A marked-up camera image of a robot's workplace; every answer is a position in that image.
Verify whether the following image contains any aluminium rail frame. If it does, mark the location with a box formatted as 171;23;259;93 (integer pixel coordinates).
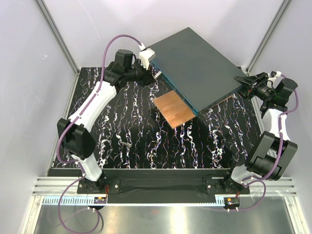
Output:
32;176;297;197

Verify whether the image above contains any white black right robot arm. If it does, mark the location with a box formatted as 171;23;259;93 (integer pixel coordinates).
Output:
221;71;298;193

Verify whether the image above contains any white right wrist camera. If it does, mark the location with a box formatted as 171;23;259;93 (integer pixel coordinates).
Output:
267;71;282;88

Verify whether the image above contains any black marble pattern mat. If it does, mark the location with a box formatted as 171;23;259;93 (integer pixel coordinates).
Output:
50;67;280;170

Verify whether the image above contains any clear network plug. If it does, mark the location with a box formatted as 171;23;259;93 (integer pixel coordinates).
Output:
154;71;162;78
121;141;132;147

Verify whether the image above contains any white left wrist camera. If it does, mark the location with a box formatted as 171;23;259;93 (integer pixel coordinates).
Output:
138;43;156;70

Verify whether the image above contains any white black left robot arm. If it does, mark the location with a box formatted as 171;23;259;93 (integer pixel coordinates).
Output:
57;48;156;193

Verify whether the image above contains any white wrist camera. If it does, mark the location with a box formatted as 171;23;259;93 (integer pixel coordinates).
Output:
138;43;156;70
267;71;282;88

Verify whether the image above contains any dark grey network switch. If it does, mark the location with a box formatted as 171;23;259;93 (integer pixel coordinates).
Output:
149;27;245;116

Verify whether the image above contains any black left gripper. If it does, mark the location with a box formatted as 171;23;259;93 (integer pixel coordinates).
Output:
125;59;156;88

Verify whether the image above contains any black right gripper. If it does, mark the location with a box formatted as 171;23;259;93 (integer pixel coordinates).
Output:
231;72;274;101

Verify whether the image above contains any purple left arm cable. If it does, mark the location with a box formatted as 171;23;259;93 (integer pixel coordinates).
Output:
56;34;144;232

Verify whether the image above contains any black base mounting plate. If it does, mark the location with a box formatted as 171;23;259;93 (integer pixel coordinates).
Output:
78;169;250;204

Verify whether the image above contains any brown wooden board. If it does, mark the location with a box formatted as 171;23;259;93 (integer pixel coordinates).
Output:
154;91;234;129

